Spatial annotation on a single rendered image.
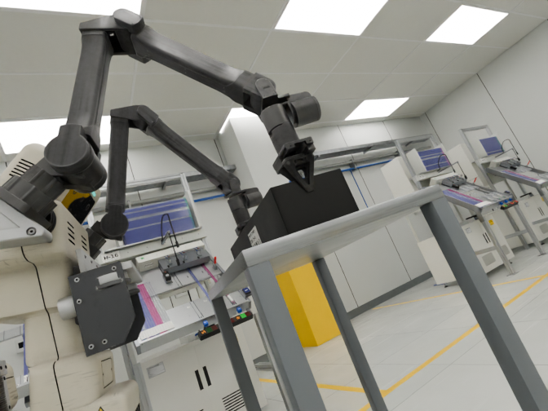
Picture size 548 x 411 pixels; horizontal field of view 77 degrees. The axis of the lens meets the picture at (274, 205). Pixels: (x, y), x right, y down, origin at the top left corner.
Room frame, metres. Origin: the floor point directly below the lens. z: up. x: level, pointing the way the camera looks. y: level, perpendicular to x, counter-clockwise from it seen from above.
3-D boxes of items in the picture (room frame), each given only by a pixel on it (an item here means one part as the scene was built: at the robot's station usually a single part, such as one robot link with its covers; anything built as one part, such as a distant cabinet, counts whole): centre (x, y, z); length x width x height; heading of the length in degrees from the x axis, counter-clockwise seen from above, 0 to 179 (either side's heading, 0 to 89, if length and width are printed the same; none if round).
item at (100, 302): (0.80, 0.45, 0.84); 0.28 x 0.16 x 0.22; 21
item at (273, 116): (0.70, -0.08, 1.06); 0.07 x 0.06 x 0.07; 104
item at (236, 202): (1.23, 0.12, 1.06); 0.07 x 0.06 x 0.07; 119
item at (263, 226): (0.97, 0.02, 0.86); 0.57 x 0.17 x 0.11; 21
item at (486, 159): (5.25, -3.24, 0.95); 1.36 x 0.82 x 1.90; 32
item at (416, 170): (4.49, -2.00, 0.95); 1.36 x 0.82 x 1.90; 32
